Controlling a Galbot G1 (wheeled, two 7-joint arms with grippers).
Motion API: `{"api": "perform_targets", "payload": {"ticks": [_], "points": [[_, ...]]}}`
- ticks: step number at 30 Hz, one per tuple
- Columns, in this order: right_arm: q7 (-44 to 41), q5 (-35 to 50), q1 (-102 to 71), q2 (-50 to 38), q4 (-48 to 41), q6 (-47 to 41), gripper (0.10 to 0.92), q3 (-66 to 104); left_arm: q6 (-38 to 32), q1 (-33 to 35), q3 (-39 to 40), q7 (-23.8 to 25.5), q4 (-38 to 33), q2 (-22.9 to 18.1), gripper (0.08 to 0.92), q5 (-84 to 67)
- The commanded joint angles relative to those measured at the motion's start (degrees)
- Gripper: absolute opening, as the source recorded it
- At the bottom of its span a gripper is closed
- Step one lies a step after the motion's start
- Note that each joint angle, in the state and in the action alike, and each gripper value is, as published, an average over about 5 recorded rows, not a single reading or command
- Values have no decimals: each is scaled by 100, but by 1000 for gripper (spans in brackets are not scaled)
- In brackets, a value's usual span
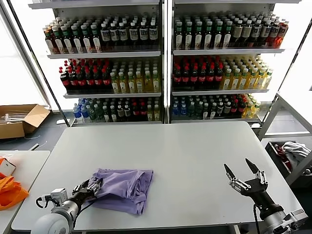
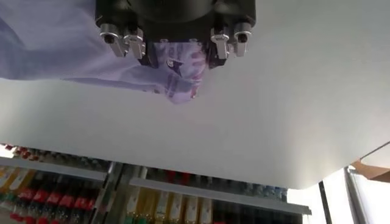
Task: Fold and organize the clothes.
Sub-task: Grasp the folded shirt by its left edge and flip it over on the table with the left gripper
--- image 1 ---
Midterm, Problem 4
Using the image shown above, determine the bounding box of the dark bottle beige label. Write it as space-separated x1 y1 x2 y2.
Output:
242 19 253 47
232 19 243 47

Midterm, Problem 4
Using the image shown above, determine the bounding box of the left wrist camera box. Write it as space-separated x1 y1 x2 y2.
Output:
50 188 68 205

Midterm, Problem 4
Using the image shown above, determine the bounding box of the dark red garment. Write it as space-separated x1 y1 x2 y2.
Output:
274 143 293 171

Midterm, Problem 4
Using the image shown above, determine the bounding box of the dark drink bottle black label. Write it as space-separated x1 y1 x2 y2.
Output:
109 21 119 50
148 20 157 49
138 20 148 49
99 22 110 51
128 21 138 49
117 21 128 50

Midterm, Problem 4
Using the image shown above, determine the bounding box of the purple printed t-shirt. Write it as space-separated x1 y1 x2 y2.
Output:
86 168 154 215

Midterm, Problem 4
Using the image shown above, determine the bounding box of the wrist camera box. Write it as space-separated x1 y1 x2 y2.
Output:
287 209 309 224
50 188 68 205

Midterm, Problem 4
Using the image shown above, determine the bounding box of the open cardboard box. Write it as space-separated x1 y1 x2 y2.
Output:
0 104 51 139

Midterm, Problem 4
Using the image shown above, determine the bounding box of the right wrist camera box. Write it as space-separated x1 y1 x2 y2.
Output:
287 209 309 224

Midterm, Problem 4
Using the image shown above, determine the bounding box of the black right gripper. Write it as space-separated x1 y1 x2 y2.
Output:
223 158 283 220

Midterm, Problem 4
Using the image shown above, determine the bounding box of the metal beverage shelf rack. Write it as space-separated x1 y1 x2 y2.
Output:
167 0 302 125
27 0 169 127

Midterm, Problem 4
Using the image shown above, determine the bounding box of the dark tea bottle green label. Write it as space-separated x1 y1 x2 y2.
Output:
60 24 73 53
70 24 82 53
52 25 64 53
222 20 233 49
80 23 92 53
90 23 102 52
213 20 223 49
183 21 194 50
174 21 184 50
193 20 203 49
203 20 214 49

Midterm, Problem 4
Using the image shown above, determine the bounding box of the yellow juice bottle green cap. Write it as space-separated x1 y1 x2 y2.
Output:
143 70 153 93
135 70 144 93
231 68 240 90
109 71 119 93
239 68 249 90
118 71 128 93
126 70 136 93
222 68 232 90
152 69 161 93
247 68 257 90
263 69 273 89
255 68 266 90

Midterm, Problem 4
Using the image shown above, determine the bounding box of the red cap cola bottle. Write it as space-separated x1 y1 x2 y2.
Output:
101 67 110 91
173 65 182 89
68 68 78 91
189 65 198 89
84 68 94 91
206 64 215 89
59 69 69 92
197 64 207 89
214 63 223 89
93 68 102 91
76 68 86 91
181 65 190 89

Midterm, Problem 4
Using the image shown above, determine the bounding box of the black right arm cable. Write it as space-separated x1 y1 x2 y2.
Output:
252 203 260 234

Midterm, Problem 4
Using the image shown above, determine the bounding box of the reddish tea bottle white label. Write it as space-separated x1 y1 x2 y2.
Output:
43 26 54 54

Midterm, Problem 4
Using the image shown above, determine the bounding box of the red drink bottle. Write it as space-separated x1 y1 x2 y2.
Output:
278 20 290 48

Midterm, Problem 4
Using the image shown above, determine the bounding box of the small white orange box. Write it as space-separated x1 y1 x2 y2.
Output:
0 159 17 176

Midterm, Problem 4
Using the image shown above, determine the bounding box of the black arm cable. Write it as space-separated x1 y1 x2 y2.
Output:
252 203 260 234
36 196 95 221

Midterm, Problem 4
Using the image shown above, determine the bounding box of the dark slanted metal post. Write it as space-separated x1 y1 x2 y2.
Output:
6 0 71 127
259 19 312 124

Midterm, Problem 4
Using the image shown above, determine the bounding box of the grey white garment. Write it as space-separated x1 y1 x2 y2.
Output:
281 141 312 169

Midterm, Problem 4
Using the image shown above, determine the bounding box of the black plastic crate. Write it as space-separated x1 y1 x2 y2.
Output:
264 140 312 181

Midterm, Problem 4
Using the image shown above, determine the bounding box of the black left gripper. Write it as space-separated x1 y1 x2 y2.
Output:
72 179 103 205

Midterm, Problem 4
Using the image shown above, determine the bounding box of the dark bottle grey label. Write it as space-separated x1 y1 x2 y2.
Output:
269 19 280 47
251 19 262 47
260 19 271 47

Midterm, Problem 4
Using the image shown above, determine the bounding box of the white side table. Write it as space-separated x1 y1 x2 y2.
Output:
0 150 51 234

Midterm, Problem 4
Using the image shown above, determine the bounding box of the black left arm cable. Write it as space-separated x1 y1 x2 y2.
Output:
36 196 95 221

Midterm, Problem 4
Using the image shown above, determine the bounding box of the white packing material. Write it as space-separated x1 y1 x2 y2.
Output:
0 111 25 123

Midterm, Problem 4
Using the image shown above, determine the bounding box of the orange cloth bag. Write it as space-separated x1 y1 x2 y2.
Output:
0 157 29 210

